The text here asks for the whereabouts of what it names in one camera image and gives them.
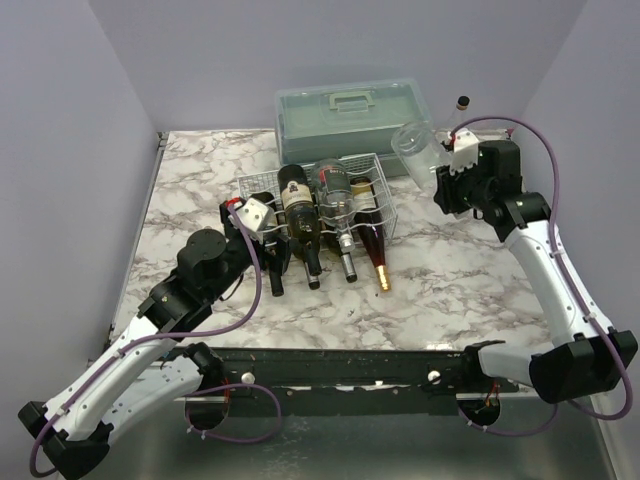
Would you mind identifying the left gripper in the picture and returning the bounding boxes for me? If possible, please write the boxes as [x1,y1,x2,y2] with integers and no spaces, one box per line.
[206,207,297,301]

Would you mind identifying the dark wine bottle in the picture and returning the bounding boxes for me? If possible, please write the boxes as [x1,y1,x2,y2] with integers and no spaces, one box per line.
[259,214,290,297]
[277,164,322,276]

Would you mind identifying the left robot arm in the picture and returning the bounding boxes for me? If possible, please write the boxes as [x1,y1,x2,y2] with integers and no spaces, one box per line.
[18,198,275,479]

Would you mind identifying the red wine bottle gold cap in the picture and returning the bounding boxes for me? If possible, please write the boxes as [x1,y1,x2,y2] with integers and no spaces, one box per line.
[350,176,392,292]

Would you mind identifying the dark bottle silver neck lower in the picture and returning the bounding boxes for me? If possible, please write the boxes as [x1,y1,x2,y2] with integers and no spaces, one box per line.
[322,231,358,283]

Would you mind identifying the dark wine bottle lower left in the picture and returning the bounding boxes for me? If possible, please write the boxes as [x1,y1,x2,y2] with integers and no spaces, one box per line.
[259,214,290,297]

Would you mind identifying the white wire wine rack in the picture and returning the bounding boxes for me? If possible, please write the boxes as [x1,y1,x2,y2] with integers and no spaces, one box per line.
[234,152,399,274]

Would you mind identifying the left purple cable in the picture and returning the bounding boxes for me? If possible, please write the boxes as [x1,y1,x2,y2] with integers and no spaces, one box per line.
[28,204,284,476]

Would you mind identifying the clear bottle cream label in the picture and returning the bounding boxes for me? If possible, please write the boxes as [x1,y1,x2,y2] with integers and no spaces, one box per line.
[443,95,470,148]

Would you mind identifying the dark bottle lower middle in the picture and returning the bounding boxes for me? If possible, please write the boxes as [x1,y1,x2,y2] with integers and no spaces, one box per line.
[304,263,320,290]

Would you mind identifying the green plastic toolbox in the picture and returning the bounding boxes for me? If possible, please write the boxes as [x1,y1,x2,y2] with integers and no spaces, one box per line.
[275,78,432,176]

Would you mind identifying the clear bottle silver cap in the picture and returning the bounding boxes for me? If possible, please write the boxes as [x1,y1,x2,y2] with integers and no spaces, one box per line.
[391,121,450,194]

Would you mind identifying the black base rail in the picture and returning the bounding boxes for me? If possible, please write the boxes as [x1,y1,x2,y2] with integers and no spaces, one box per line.
[164,344,551,419]

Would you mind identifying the clear bottle dark label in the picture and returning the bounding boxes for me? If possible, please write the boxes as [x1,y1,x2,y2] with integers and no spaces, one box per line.
[312,158,356,253]

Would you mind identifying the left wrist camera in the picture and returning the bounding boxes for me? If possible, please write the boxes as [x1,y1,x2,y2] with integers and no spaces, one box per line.
[228,198,276,239]

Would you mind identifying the dark wine bottle upper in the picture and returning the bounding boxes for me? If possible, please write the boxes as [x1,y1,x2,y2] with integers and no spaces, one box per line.
[277,164,322,276]

